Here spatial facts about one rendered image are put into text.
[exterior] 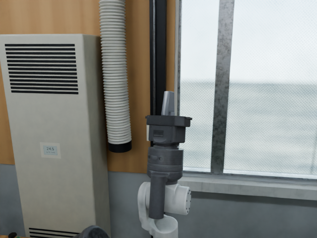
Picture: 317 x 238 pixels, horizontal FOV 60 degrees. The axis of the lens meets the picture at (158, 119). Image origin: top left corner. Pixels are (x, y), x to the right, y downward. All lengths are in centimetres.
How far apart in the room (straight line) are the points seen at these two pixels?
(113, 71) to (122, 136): 41
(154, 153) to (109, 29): 113
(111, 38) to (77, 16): 35
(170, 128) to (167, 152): 6
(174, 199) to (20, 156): 143
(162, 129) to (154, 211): 19
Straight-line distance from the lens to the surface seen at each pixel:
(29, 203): 208
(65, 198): 193
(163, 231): 72
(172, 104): 68
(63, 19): 197
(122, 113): 171
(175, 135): 64
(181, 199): 65
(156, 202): 63
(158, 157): 64
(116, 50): 167
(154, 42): 169
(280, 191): 201
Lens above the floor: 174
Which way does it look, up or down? 15 degrees down
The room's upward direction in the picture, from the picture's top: straight up
